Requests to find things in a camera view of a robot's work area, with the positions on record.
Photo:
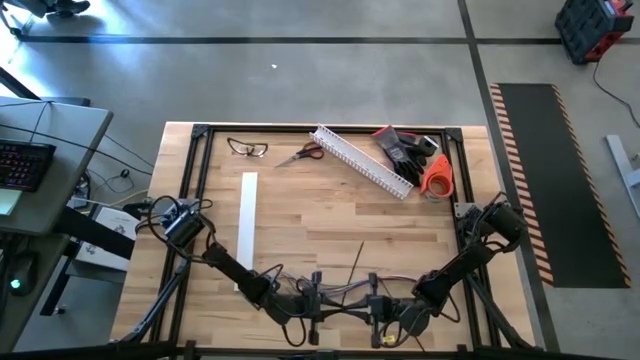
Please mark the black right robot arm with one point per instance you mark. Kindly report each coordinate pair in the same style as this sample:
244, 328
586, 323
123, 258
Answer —
460, 270

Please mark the black aluminium table frame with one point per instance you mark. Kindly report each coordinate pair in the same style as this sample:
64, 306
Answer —
280, 129

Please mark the black and red tool case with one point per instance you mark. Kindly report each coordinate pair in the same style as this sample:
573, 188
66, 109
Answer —
590, 27

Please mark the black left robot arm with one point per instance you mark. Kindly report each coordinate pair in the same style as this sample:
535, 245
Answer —
235, 270

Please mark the black computer mouse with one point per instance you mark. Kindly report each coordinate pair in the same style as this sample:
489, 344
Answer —
22, 272

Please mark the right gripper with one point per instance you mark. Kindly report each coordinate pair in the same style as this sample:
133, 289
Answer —
382, 310

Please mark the clear safety glasses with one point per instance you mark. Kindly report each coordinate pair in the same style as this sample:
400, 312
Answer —
239, 148

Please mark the white flat duct cover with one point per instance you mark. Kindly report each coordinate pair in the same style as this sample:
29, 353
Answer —
248, 200

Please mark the black backlit keyboard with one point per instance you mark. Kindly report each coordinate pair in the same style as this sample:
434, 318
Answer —
25, 165

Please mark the small black floor plug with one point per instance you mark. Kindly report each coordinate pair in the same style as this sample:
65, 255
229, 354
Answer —
125, 173

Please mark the white box with logo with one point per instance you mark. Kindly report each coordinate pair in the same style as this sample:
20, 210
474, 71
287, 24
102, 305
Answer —
110, 217

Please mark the grey metal bar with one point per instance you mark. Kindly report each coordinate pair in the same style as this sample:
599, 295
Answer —
622, 165

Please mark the grey desk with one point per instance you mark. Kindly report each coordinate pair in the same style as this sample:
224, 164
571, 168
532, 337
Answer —
65, 130

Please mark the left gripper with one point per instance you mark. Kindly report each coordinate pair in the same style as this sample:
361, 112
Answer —
314, 307

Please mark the black tape roll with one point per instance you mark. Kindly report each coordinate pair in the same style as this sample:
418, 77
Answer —
428, 146

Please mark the black hazard-striped floor mat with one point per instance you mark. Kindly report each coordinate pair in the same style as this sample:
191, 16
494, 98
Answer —
560, 190

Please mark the black desk leg bar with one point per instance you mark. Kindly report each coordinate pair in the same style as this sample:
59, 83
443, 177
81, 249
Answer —
95, 235

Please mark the person's foot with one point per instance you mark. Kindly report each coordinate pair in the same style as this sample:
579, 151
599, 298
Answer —
67, 7

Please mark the pale green notepad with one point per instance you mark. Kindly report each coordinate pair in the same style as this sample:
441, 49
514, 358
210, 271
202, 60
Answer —
9, 201

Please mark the black red-cuffed work glove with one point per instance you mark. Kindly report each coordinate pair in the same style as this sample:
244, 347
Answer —
392, 147
412, 172

